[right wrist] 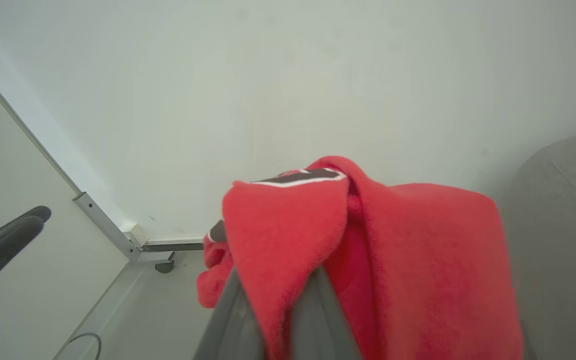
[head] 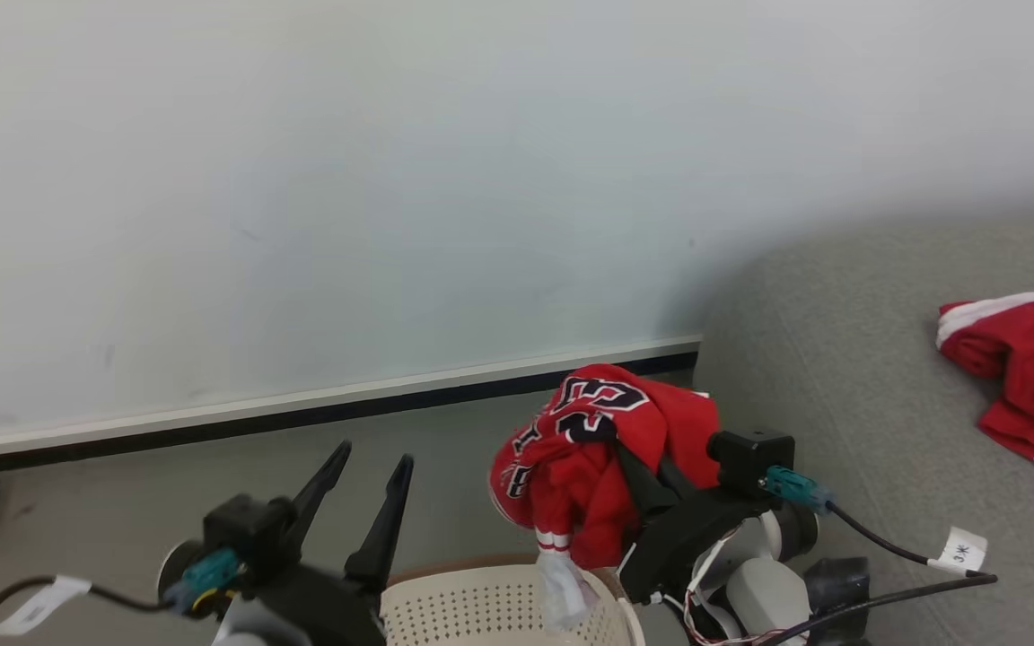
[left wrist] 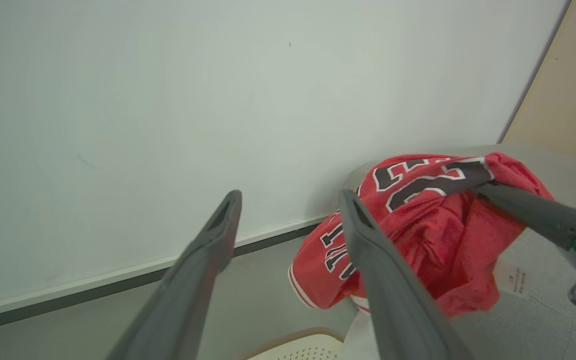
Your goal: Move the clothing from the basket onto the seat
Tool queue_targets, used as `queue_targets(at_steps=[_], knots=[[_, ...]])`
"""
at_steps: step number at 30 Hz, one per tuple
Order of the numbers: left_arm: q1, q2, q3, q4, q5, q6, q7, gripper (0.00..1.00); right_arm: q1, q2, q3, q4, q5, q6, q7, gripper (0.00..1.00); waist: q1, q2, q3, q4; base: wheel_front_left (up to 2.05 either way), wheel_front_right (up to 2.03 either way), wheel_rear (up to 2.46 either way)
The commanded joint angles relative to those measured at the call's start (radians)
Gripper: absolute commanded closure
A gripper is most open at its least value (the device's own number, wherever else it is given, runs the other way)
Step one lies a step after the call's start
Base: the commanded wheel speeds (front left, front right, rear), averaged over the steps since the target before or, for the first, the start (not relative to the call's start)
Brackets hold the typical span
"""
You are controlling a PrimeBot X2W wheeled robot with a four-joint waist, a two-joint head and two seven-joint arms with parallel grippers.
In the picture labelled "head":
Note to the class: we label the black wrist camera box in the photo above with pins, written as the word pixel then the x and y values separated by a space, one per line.
pixel 750 459
pixel 248 529

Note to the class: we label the beige perforated laundry basket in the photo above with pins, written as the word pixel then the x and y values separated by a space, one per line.
pixel 481 610

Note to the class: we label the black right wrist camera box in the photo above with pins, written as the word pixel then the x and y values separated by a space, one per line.
pixel 750 459

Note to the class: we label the red shorts with white trim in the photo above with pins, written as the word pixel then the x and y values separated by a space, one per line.
pixel 1033 359

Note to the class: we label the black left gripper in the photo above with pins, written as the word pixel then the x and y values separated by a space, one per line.
pixel 319 601

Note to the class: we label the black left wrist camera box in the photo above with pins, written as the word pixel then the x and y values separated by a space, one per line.
pixel 248 529

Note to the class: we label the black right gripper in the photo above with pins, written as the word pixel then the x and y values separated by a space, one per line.
pixel 692 538

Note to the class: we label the grey fabric sofa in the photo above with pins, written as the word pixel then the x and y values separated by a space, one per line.
pixel 876 422

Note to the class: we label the white and black baseboard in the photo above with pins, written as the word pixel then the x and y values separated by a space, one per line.
pixel 319 404

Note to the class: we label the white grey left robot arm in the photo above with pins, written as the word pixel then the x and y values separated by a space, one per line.
pixel 248 624

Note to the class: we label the red basketball jersey number 23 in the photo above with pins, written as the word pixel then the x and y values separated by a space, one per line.
pixel 589 449

